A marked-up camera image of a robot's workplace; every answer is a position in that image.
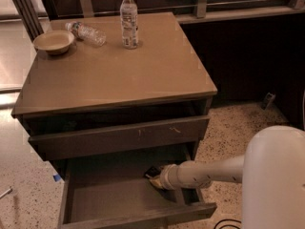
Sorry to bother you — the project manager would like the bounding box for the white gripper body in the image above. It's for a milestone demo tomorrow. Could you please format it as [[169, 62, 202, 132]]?
[[159, 161, 212, 190]]

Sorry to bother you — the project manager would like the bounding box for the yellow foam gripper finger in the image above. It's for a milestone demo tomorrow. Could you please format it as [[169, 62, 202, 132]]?
[[150, 179, 164, 190]]

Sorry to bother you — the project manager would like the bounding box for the black rxbar chocolate bar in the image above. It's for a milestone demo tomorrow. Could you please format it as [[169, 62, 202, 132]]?
[[144, 166, 163, 178]]

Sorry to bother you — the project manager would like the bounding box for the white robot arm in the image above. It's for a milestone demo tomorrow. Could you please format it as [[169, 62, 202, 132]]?
[[150, 126, 305, 229]]

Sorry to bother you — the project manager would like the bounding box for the open middle drawer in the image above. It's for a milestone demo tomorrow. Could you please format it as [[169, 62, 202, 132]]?
[[58, 144, 216, 229]]

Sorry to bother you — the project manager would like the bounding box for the brown drawer cabinet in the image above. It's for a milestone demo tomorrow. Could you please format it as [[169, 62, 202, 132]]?
[[11, 11, 219, 229]]

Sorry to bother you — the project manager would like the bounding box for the upper drawer front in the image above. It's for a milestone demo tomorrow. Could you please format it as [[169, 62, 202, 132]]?
[[29, 115, 209, 160]]

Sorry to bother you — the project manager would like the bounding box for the blue tape piece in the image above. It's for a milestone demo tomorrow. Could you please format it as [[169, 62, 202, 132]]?
[[53, 174, 61, 181]]

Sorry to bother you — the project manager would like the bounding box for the metal rod on floor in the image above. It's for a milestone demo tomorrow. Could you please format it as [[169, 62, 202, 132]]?
[[0, 187, 12, 199]]

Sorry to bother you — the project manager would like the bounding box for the lying clear water bottle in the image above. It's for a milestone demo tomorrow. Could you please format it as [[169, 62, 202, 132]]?
[[65, 21, 106, 47]]

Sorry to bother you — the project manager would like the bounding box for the beige bowl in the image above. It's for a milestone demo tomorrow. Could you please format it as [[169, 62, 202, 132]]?
[[33, 31, 74, 55]]

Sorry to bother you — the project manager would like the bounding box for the standing clear water bottle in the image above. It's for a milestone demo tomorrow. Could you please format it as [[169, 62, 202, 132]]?
[[120, 0, 138, 49]]

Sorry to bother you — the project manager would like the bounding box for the metal railing shelf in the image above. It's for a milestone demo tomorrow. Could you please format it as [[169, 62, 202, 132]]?
[[12, 0, 304, 39]]

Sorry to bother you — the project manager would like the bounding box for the black cable on floor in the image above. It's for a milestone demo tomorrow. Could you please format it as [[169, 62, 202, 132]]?
[[213, 219, 243, 229]]

